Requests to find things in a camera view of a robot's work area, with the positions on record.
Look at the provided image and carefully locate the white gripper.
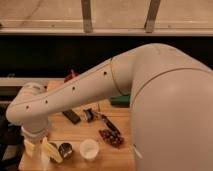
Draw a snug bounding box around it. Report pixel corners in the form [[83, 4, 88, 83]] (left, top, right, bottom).
[[21, 117, 51, 157]]

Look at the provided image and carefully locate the yellow banana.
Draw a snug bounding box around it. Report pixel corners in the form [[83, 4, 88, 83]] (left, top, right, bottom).
[[46, 142, 63, 163]]

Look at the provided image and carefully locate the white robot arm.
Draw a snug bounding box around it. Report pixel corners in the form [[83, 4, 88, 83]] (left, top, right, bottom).
[[6, 43, 213, 171]]

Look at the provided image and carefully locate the red bowl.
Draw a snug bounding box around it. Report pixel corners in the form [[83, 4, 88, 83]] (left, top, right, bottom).
[[64, 73, 79, 83]]

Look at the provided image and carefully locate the silver metal cup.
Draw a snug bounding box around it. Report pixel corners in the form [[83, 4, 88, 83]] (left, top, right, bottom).
[[59, 143, 73, 159]]

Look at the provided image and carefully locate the black rectangular block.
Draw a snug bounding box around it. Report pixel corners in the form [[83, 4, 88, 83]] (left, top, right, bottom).
[[63, 110, 81, 124]]

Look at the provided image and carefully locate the white cup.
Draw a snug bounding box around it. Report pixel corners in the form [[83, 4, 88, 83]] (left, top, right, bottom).
[[79, 139, 99, 161]]

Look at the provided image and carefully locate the black binder clip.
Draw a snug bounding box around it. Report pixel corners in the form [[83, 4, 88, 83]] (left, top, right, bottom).
[[83, 108, 94, 122]]

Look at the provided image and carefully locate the brown grape bunch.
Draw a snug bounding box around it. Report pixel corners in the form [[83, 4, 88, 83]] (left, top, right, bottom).
[[99, 129, 124, 148]]

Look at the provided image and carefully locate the green plastic bin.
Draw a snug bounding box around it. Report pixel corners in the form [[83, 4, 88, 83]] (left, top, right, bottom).
[[110, 95, 130, 107]]

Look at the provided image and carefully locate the dark handled knife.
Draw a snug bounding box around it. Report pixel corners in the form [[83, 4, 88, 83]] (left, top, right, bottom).
[[95, 111, 121, 135]]

